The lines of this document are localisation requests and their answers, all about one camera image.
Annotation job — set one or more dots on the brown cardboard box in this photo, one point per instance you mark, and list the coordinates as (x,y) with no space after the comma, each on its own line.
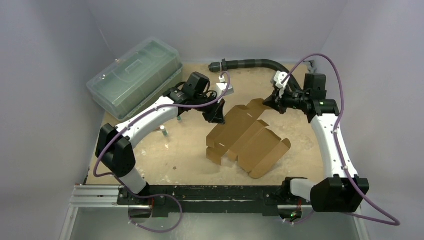
(247,140)

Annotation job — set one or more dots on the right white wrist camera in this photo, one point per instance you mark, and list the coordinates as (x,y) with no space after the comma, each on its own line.
(280,82)

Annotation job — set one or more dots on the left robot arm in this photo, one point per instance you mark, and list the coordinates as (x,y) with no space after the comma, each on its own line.
(115,144)

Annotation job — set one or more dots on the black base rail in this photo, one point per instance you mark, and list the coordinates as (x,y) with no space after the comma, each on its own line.
(266,200)

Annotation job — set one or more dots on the aluminium frame profile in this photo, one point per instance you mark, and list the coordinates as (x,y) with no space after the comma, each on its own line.
(94,214)

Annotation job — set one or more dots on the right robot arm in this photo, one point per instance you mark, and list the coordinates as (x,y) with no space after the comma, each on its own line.
(338,192)

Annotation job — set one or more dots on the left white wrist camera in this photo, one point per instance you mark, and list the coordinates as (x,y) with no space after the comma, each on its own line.
(222,86)

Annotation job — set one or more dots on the clear plastic storage box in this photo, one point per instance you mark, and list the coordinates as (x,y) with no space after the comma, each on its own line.
(137,79)

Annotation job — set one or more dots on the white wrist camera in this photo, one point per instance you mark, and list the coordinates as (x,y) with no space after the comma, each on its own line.
(222,86)
(280,82)

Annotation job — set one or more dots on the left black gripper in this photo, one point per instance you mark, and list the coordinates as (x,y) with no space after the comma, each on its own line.
(216,115)

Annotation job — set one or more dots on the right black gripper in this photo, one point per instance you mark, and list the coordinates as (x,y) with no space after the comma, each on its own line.
(278,102)

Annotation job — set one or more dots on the small green white vial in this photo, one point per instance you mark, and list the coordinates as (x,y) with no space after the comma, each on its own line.
(164,130)

